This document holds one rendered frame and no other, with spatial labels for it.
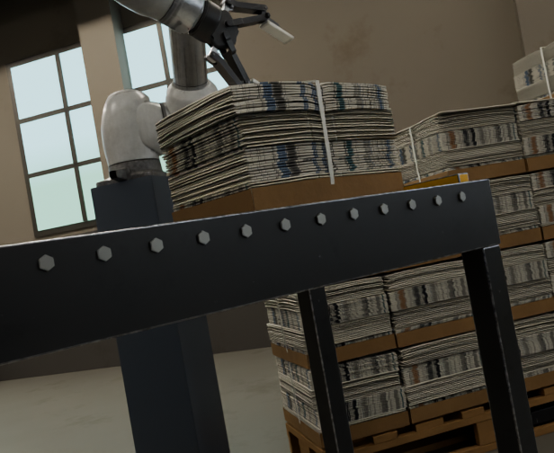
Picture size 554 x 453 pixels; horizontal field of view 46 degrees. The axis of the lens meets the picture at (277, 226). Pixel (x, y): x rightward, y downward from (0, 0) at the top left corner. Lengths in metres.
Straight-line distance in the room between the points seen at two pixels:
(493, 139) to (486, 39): 2.47
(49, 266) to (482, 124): 1.73
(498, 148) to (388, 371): 0.81
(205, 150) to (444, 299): 1.11
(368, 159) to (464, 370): 1.03
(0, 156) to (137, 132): 4.11
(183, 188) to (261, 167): 0.23
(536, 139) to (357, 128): 1.14
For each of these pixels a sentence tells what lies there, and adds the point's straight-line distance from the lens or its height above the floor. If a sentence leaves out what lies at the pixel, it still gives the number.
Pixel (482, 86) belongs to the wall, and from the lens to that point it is 4.63.
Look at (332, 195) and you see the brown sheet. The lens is 1.19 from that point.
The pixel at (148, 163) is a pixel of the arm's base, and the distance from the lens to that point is 1.93.
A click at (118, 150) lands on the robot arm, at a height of 1.09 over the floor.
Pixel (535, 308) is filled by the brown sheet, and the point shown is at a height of 0.40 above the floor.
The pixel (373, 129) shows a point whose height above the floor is 0.94.
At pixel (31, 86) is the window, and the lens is 5.83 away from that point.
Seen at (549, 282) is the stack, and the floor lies 0.47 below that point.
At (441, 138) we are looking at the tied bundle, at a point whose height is 0.99.
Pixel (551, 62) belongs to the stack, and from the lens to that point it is 2.64.
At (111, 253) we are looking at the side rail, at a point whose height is 0.77.
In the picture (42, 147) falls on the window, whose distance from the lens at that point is 5.71.
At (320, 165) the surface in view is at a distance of 1.20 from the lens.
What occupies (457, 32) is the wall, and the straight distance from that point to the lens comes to 4.71.
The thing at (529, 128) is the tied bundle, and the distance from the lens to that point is 2.33.
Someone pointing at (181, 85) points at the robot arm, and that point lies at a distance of 1.93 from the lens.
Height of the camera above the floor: 0.75
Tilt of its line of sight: 1 degrees up
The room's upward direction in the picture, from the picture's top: 10 degrees counter-clockwise
